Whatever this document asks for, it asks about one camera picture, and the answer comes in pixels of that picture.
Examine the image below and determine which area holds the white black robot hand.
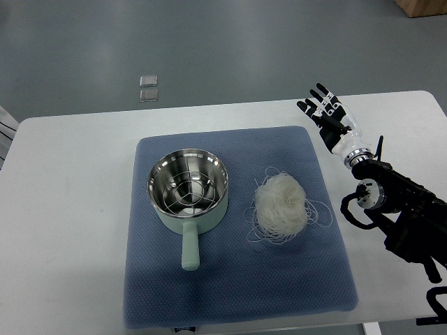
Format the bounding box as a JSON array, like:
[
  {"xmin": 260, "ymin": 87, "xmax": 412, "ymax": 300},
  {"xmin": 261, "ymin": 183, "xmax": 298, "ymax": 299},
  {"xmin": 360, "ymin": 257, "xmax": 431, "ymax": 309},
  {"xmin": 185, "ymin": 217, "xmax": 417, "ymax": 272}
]
[{"xmin": 297, "ymin": 83, "xmax": 373, "ymax": 169}]

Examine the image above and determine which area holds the white vermicelli bundle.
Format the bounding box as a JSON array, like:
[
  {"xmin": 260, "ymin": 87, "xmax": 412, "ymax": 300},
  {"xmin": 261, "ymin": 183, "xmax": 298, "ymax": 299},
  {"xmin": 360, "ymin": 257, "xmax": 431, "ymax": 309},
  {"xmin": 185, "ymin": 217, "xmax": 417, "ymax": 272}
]
[{"xmin": 246, "ymin": 167, "xmax": 335, "ymax": 245}]

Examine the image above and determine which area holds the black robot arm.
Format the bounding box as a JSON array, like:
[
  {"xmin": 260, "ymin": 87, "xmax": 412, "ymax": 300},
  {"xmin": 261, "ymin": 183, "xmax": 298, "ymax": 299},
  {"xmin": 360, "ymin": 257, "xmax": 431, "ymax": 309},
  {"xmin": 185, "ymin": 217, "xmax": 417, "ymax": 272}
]
[{"xmin": 340, "ymin": 145, "xmax": 446, "ymax": 325}]

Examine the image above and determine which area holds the mint green pot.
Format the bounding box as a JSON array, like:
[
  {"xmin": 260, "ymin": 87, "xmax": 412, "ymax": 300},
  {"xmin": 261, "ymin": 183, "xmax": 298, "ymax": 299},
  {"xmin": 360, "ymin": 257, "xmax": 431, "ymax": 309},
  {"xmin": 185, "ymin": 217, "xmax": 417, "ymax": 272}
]
[{"xmin": 147, "ymin": 149, "xmax": 229, "ymax": 271}]

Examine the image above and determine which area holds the brown cardboard box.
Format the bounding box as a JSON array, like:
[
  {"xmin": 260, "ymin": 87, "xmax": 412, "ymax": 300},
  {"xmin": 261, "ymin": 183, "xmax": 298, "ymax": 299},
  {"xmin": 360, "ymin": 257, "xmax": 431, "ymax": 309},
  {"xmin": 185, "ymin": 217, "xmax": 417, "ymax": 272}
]
[{"xmin": 395, "ymin": 0, "xmax": 446, "ymax": 18}]

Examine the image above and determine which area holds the blue quilted mat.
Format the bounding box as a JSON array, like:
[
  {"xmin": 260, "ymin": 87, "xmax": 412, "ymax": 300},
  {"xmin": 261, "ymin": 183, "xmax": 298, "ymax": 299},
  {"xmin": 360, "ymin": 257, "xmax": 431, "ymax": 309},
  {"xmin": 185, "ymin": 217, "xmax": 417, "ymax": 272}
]
[{"xmin": 124, "ymin": 126, "xmax": 358, "ymax": 329}]

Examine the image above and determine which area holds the lower metal floor plate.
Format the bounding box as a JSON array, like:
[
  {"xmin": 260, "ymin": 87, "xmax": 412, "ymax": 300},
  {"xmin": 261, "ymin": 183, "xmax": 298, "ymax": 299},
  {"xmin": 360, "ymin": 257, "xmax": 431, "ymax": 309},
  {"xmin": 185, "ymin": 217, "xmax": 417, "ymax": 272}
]
[{"xmin": 140, "ymin": 88, "xmax": 159, "ymax": 103}]

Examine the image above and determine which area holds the metal floor plate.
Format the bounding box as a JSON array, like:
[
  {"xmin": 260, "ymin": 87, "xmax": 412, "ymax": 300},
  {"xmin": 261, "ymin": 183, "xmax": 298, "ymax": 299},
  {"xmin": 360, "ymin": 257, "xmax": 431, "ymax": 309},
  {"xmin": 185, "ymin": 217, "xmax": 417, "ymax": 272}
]
[
  {"xmin": 139, "ymin": 75, "xmax": 158, "ymax": 87},
  {"xmin": 140, "ymin": 88, "xmax": 159, "ymax": 103}
]

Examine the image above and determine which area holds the upper metal floor plate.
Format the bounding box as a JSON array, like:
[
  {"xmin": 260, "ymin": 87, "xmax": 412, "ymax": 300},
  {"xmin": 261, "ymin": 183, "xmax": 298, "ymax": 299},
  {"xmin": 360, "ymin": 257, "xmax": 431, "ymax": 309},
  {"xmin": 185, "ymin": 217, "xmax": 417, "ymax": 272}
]
[{"xmin": 139, "ymin": 75, "xmax": 158, "ymax": 87}]

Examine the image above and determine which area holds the black table control panel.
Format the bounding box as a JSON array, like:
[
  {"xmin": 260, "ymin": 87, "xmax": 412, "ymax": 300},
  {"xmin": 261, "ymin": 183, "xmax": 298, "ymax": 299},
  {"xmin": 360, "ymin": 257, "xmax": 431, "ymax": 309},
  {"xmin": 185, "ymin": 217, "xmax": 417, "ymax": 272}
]
[{"xmin": 416, "ymin": 317, "xmax": 447, "ymax": 326}]

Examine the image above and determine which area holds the striped cloth at left edge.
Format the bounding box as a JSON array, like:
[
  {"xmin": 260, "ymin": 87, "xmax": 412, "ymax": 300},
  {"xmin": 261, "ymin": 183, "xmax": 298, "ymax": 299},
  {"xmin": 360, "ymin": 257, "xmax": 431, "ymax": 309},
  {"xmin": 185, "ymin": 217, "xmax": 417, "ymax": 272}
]
[{"xmin": 0, "ymin": 106, "xmax": 19, "ymax": 167}]

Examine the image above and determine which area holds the wire steaming rack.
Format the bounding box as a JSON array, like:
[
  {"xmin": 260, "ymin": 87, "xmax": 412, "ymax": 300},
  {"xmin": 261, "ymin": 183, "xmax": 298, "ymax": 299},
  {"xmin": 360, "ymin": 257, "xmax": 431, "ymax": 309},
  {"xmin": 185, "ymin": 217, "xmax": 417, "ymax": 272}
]
[{"xmin": 162, "ymin": 171, "xmax": 218, "ymax": 217}]

